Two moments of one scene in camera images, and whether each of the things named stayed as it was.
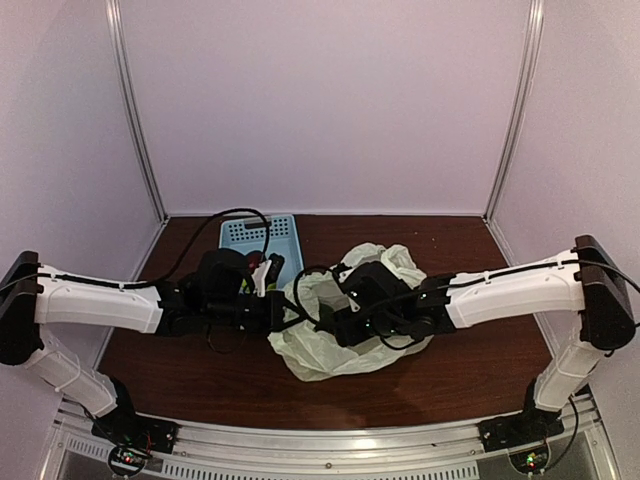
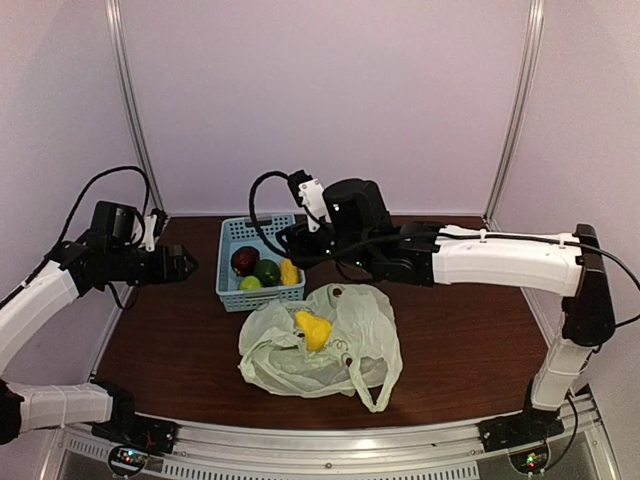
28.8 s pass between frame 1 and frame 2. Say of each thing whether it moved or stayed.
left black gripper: moved
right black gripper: moved
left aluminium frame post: stayed
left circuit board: stayed
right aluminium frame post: stayed
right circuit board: stayed
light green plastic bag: moved
